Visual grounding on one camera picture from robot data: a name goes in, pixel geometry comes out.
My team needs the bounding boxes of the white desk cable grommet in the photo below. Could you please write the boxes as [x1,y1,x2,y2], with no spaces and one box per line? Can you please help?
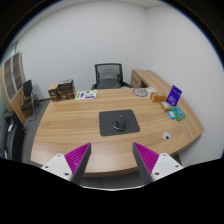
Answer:
[163,132,171,140]

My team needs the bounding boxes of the green card pack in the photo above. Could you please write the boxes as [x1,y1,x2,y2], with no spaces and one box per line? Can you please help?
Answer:
[171,106,186,120]

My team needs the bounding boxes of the small wooden box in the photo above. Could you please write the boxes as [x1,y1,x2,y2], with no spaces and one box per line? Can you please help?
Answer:
[150,92,166,102]

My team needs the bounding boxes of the black mesh office chair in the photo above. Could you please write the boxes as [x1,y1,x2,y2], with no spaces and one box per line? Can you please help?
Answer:
[91,63,131,90]

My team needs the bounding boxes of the tan small packet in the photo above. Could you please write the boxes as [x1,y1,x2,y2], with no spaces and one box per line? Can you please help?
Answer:
[159,101,171,112]

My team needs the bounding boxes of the white green leaflet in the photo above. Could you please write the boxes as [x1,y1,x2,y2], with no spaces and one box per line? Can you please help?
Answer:
[75,90,97,100]

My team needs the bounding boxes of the dark grey mouse pad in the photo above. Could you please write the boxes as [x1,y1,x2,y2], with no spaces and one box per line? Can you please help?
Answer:
[99,109,140,136]

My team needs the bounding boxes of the dark cardboard box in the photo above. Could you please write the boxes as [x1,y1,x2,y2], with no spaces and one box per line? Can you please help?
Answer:
[58,79,74,91]
[59,89,75,100]

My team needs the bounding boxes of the black visitor chair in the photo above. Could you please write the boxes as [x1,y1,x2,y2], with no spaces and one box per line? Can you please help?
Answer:
[21,80,40,112]

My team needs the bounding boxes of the round grey coaster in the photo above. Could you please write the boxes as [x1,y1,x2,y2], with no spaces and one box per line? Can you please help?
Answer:
[132,88,147,97]

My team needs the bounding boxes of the purple sign stand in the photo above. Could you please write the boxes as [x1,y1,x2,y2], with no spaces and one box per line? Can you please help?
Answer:
[166,85,182,107]

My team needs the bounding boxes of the wooden side return desk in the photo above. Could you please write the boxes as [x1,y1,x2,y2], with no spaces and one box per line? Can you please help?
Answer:
[131,69,171,94]

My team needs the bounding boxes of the black printer machine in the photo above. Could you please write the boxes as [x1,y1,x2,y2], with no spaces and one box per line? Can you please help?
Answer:
[0,111,25,162]

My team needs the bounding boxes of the lower dark cardboard box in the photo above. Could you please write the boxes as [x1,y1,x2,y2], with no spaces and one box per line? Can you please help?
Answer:
[59,89,75,100]

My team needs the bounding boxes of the blue small card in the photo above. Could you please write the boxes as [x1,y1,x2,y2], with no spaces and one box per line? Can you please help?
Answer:
[168,111,175,119]

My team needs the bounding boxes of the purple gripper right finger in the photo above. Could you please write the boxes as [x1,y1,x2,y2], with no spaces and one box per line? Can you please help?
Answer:
[132,142,159,184]

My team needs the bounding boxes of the upper dark cardboard box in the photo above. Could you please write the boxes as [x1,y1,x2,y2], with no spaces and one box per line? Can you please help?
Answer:
[58,79,74,91]

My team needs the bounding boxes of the black computer mouse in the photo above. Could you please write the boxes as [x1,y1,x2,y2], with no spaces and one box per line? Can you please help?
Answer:
[113,115,126,131]

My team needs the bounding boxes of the left brown cardboard box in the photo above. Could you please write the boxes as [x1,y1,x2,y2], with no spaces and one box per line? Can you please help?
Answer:
[48,84,60,102]

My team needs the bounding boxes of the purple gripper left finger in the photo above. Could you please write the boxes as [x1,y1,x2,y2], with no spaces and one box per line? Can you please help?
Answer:
[65,143,91,185]

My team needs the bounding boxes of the wooden glass-door cabinet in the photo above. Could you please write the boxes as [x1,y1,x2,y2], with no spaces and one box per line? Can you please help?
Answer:
[0,52,29,123]

